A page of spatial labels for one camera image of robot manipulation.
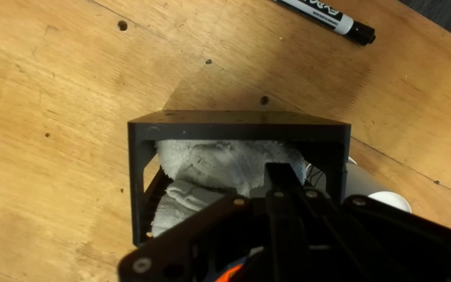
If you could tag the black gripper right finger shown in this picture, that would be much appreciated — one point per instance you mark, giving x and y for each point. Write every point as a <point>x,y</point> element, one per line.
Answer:
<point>372,245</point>

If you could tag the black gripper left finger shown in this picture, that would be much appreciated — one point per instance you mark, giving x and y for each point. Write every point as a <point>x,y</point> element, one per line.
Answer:
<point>220,241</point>

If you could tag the white waffle-weave towel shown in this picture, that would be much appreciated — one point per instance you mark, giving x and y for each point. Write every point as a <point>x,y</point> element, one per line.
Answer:
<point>220,165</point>

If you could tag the black perforated box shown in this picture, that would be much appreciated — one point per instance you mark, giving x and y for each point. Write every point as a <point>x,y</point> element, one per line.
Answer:
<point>235,128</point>

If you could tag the white paper cup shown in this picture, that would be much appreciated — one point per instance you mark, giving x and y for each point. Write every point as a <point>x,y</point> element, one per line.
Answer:
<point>383,190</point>

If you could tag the black dry-erase marker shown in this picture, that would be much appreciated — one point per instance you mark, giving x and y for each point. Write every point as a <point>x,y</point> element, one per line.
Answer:
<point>336,18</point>

